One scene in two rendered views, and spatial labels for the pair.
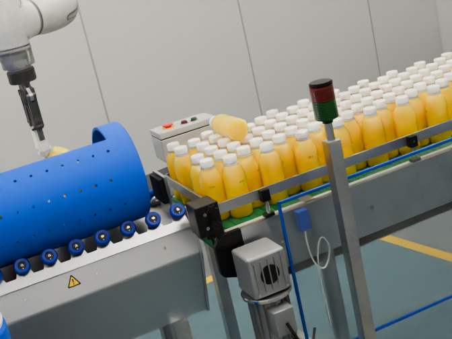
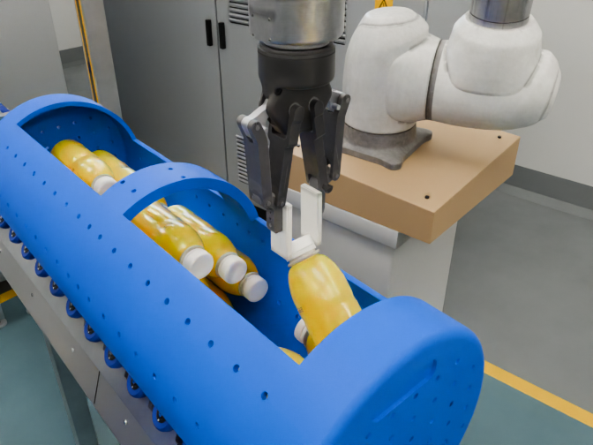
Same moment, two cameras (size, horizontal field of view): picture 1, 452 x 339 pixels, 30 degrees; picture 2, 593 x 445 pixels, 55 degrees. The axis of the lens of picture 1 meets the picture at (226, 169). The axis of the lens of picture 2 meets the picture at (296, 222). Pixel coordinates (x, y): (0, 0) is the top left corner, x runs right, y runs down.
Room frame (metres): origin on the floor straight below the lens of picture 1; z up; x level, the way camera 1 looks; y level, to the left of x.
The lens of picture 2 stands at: (2.09, -0.04, 1.57)
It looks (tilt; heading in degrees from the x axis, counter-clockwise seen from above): 31 degrees down; 70
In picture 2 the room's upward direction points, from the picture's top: straight up
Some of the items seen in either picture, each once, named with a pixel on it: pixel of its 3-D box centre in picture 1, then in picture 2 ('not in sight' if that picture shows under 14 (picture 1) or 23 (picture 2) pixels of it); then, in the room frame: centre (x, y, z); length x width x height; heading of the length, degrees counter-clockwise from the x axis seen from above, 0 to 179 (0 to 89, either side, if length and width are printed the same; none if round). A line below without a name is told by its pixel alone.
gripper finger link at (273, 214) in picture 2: (40, 132); (267, 212); (2.24, 0.47, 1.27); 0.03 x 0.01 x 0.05; 20
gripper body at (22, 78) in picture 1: (24, 84); (296, 86); (2.28, 0.48, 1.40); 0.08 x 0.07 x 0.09; 20
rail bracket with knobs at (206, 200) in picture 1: (204, 218); not in sight; (2.16, 0.09, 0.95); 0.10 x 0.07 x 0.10; 20
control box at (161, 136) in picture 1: (185, 136); not in sight; (2.67, 0.10, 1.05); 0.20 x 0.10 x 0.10; 110
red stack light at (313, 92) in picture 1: (322, 92); not in sight; (2.13, -0.29, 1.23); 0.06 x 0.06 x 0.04
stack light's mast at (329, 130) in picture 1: (325, 110); not in sight; (2.13, -0.29, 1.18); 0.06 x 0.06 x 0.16
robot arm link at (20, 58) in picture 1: (16, 58); (296, 9); (2.28, 0.48, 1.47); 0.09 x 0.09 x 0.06
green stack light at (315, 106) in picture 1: (325, 109); not in sight; (2.13, -0.29, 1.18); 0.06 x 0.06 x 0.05
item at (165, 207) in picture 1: (161, 194); not in sight; (2.33, 0.20, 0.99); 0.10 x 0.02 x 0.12; 20
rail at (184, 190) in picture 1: (188, 193); not in sight; (2.36, 0.12, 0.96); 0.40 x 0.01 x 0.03; 20
